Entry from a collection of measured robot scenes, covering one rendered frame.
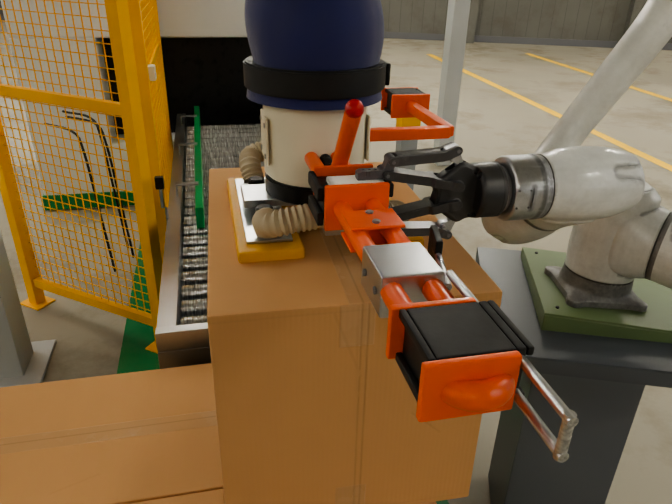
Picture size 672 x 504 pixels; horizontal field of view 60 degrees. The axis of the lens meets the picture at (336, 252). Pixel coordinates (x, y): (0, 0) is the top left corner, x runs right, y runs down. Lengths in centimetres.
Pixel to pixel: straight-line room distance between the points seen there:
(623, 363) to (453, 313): 89
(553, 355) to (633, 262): 26
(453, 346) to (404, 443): 52
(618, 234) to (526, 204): 58
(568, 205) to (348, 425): 44
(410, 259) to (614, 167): 39
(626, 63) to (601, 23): 1158
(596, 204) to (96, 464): 106
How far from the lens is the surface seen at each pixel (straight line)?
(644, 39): 106
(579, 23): 1254
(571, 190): 82
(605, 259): 139
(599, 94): 105
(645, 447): 234
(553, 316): 135
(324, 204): 71
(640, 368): 134
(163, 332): 155
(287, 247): 87
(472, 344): 44
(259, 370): 80
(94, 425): 143
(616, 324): 139
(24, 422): 150
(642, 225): 136
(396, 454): 95
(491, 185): 78
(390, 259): 56
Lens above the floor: 148
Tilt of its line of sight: 27 degrees down
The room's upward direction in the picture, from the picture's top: 1 degrees clockwise
